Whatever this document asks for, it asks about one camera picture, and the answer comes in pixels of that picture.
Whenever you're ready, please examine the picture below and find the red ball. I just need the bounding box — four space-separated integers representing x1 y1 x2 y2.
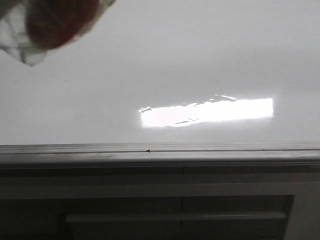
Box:
0 0 114 66

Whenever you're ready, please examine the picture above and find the grey cabinet below whiteboard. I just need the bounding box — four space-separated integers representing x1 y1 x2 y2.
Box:
0 165 320 240

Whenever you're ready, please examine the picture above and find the white whiteboard with aluminium frame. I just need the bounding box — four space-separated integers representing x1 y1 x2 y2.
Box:
0 0 320 169

